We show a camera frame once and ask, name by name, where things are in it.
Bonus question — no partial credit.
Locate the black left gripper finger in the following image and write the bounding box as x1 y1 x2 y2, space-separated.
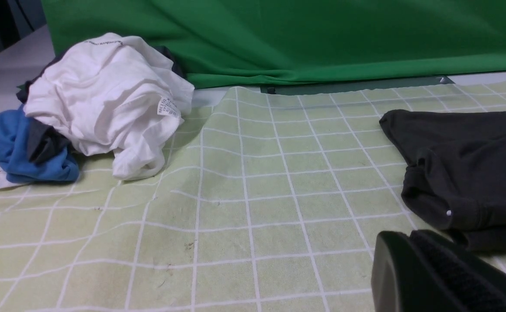
370 230 506 312

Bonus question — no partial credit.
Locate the dark gray long-sleeved shirt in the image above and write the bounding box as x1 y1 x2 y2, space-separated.
379 109 506 253

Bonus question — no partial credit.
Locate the crumpled white shirt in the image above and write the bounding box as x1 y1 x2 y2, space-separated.
0 33 195 189

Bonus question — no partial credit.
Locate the green checkered table mat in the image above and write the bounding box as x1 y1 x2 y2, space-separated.
0 82 506 312

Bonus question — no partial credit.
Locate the green backdrop cloth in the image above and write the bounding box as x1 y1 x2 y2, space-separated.
42 0 506 88

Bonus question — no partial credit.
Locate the dark gray crumpled garment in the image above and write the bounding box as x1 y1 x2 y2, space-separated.
18 37 194 180

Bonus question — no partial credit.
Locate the blue garment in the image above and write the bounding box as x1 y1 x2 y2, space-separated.
0 108 80 189

